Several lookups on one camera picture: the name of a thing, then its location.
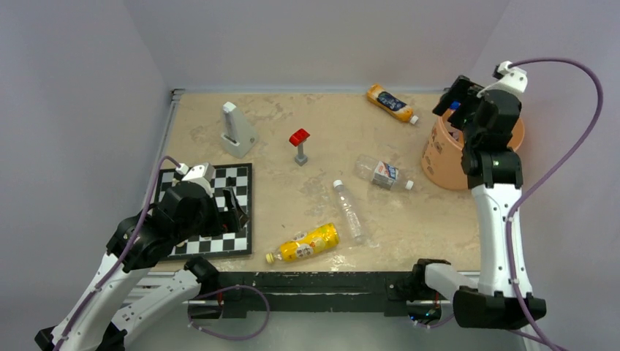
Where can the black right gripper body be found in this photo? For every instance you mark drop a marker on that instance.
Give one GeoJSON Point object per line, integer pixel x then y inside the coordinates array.
{"type": "Point", "coordinates": [466, 92]}

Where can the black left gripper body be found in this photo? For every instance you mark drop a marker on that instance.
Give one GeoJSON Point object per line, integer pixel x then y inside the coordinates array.
{"type": "Point", "coordinates": [208, 222]}

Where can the blue cap pepsi bottle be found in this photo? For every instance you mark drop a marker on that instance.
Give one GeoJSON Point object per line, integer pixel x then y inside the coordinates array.
{"type": "Point", "coordinates": [454, 104]}

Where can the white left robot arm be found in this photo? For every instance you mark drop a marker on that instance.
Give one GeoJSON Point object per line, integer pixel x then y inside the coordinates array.
{"type": "Point", "coordinates": [99, 321]}

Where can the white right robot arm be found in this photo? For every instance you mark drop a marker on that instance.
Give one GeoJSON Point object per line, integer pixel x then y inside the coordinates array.
{"type": "Point", "coordinates": [502, 298]}

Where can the orange plastic bin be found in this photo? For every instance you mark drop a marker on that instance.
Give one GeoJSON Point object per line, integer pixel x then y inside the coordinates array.
{"type": "Point", "coordinates": [441, 156]}

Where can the black white chessboard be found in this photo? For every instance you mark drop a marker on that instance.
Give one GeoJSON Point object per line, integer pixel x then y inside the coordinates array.
{"type": "Point", "coordinates": [240, 178]}

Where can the yellow juice bottle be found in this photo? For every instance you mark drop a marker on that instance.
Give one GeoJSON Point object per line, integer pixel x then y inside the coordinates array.
{"type": "Point", "coordinates": [306, 245]}

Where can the white metronome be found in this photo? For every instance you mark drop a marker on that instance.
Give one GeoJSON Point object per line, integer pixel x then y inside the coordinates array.
{"type": "Point", "coordinates": [239, 135]}

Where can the orange bottle blue label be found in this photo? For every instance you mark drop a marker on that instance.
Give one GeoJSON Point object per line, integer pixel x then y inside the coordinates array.
{"type": "Point", "coordinates": [395, 107]}

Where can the red grey toy stand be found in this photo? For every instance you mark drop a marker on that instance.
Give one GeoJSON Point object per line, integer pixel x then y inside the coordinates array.
{"type": "Point", "coordinates": [297, 139]}

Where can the clear empty plastic bottle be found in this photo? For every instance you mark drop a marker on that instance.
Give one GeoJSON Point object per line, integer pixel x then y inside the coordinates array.
{"type": "Point", "coordinates": [349, 212]}

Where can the clear bottle white label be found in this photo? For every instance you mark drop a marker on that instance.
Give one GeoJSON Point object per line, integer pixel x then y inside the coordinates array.
{"type": "Point", "coordinates": [382, 174]}

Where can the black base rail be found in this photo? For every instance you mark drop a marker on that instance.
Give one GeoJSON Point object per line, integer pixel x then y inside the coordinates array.
{"type": "Point", "coordinates": [390, 293]}

